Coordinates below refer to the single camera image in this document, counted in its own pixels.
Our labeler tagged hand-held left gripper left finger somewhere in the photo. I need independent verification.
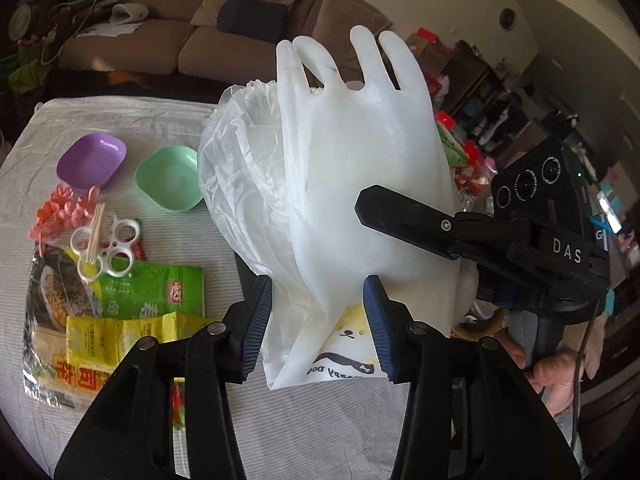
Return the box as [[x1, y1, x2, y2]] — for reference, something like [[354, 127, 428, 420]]
[[52, 275, 273, 480]]

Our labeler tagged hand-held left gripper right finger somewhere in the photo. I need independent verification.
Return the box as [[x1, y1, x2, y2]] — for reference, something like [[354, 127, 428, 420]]
[[362, 275, 583, 480]]

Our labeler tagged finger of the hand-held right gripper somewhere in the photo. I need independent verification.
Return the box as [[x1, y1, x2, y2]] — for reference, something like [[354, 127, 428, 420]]
[[475, 260, 546, 311], [355, 185, 538, 261]]

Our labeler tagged white plastic bag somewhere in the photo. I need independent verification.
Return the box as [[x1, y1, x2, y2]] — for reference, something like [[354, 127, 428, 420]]
[[197, 79, 401, 392]]

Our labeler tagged person's right hand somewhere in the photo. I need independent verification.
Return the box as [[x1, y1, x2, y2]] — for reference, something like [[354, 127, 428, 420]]
[[507, 340, 588, 418]]

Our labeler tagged green packet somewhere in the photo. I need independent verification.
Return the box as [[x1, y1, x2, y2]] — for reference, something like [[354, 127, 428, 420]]
[[92, 259, 206, 318]]

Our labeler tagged yellow packet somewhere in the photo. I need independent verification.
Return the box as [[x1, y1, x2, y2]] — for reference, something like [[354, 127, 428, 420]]
[[65, 311, 211, 373]]

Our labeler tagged dark wooden cabinet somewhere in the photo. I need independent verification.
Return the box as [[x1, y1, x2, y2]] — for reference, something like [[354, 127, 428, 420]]
[[440, 40, 536, 126]]

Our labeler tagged green plastic dish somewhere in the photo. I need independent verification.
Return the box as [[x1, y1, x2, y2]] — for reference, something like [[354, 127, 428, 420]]
[[135, 146, 206, 215]]

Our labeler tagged wooden stick bundle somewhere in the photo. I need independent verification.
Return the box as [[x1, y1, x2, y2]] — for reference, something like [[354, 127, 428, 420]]
[[85, 203, 107, 266]]

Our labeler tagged clear bag with bamboo mat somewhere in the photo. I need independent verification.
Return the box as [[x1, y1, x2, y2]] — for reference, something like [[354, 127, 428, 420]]
[[20, 242, 211, 411]]

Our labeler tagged pink flower hair clip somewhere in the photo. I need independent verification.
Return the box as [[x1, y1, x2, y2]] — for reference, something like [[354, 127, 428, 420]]
[[28, 184, 103, 242]]

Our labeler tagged purple plastic dish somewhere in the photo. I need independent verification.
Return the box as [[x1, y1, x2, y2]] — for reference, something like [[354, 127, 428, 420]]
[[56, 131, 127, 193]]

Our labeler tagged dark blue cushion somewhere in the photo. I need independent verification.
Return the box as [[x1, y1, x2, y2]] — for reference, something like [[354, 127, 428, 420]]
[[217, 0, 288, 43]]

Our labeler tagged brown sofa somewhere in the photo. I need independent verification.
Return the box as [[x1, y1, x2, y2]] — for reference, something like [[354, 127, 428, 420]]
[[65, 0, 393, 78]]

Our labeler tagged yellow-green bag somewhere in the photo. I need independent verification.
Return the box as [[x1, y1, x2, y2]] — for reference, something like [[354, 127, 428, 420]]
[[7, 57, 43, 96]]

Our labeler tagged white device on sofa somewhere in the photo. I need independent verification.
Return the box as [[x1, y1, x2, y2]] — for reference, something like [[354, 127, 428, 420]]
[[110, 2, 150, 25]]

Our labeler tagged white ring-shaped plastic holder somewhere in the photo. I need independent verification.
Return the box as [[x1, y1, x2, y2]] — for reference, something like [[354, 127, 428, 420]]
[[70, 212, 142, 283]]

